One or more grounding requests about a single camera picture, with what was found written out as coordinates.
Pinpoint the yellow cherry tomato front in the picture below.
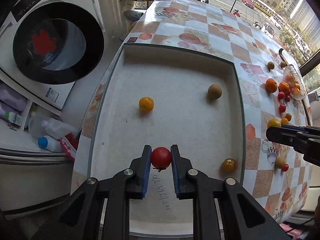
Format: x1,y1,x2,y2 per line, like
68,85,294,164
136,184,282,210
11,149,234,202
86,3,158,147
138,97,155,113

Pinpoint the far brown round fruit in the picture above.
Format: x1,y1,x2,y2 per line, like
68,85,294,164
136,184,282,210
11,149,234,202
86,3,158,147
280,61,286,68

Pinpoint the blue-capped white bottle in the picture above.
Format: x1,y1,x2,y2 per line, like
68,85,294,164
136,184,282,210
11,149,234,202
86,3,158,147
37,135,63,153

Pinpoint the small red cherry tomato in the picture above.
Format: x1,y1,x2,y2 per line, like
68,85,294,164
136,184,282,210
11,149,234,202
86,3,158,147
281,163,289,172

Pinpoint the rear large orange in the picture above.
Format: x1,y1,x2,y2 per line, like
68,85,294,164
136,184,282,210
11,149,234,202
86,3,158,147
278,81,290,94

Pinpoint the brown longan fruit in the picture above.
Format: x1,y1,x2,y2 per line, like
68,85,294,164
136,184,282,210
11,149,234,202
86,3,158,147
207,84,222,100

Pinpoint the brown round fruit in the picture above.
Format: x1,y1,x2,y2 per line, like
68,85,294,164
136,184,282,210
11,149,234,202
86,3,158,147
280,61,286,68
267,61,274,70

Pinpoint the large orange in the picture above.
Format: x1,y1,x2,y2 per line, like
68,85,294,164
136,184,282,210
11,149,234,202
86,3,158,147
278,81,290,94
265,78,278,93

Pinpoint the stemmed red cherry tomato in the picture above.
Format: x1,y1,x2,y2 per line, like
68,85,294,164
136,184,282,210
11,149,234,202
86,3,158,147
278,103,286,113

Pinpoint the yellow cherry tomato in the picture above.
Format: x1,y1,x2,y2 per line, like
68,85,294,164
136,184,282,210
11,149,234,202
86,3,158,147
138,97,155,113
281,118,289,125

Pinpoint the purple detergent bottle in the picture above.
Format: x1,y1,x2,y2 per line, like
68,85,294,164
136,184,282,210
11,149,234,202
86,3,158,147
0,82,27,121

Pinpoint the large red tomato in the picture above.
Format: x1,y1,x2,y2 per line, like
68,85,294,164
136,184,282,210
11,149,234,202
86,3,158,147
150,147,172,172

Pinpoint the yellow-green cherry tomato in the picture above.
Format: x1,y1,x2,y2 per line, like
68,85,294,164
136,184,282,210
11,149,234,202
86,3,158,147
285,113,292,121

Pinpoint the white cardboard box tray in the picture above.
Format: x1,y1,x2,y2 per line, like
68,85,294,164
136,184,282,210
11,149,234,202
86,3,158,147
87,42,247,239

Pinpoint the glass fruit bowl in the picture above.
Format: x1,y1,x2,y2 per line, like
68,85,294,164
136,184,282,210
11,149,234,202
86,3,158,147
283,64,307,100

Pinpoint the curved wooden chair back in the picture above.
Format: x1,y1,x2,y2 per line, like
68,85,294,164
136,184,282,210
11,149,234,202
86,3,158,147
278,48,312,125

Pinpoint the white washing machine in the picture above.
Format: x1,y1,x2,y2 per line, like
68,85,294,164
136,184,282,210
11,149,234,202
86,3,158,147
1,0,105,110

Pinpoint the checkered fruit-print tablecloth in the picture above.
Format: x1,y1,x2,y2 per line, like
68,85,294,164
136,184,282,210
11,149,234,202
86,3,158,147
71,0,312,222

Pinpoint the near brown round fruit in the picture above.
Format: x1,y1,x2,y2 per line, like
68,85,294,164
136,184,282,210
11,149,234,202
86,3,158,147
267,61,274,70

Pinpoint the front large orange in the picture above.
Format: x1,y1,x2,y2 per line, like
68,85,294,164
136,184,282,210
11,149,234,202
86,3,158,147
265,78,278,93

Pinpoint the amber cherry tomato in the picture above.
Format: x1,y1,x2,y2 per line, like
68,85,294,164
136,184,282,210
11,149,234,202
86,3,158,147
221,158,236,173

